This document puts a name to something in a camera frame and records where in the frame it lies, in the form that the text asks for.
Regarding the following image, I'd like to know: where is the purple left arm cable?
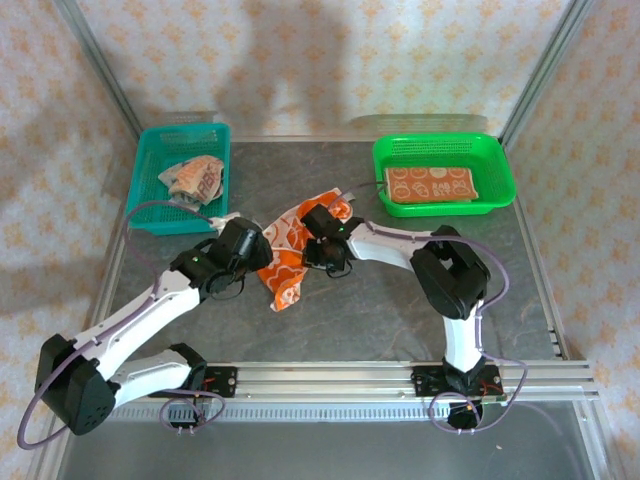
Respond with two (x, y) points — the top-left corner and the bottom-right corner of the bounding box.
(16, 199), (229, 450)

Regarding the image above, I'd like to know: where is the aluminium frame leg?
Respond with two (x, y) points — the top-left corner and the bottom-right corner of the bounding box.
(572, 399), (624, 480)
(24, 402), (79, 480)

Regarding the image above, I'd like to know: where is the grey metal shelf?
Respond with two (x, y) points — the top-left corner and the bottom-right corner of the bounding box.
(54, 422), (601, 480)

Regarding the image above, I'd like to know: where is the teal plastic basket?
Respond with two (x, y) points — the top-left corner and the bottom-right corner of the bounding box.
(124, 123), (232, 237)

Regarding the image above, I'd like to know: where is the aluminium mounting rail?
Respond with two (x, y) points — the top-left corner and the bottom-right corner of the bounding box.
(52, 359), (600, 405)

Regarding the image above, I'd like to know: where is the orange lion print towel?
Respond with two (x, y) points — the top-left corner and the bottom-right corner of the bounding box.
(257, 187), (359, 312)

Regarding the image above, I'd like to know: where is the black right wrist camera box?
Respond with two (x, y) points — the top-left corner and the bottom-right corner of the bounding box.
(299, 204), (344, 239)

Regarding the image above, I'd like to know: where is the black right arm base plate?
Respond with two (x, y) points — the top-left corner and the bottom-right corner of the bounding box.
(410, 364), (504, 400)

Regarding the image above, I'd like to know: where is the green plastic basket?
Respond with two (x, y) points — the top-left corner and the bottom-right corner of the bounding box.
(372, 132), (517, 219)

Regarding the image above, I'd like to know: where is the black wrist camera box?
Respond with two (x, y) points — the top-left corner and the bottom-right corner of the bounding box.
(219, 217), (266, 257)
(299, 204), (344, 239)

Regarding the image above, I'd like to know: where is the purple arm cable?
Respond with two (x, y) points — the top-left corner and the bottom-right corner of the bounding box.
(332, 182), (529, 435)
(16, 199), (229, 450)

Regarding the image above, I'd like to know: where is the orange animal print towel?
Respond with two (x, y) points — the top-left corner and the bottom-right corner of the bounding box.
(382, 166), (480, 205)

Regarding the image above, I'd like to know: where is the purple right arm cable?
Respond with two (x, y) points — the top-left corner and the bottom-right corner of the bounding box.
(332, 182), (529, 435)

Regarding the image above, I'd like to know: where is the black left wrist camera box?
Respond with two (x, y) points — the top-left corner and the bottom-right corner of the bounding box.
(219, 217), (266, 257)

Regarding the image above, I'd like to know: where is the cream rabbit lettering towel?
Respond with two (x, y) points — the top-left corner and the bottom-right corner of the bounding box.
(158, 155), (225, 207)

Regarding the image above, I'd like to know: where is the aluminium table side rail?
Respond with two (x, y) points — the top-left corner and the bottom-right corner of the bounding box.
(499, 142), (572, 361)
(67, 134), (146, 364)

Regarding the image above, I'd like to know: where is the grey slotted cable duct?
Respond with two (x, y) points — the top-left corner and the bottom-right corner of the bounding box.
(74, 402), (584, 425)

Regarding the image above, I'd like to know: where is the aluminium frame post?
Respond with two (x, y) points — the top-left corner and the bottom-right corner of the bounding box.
(499, 0), (596, 146)
(52, 0), (146, 139)

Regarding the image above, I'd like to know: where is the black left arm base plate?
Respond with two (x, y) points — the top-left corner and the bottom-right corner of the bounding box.
(147, 366), (238, 400)

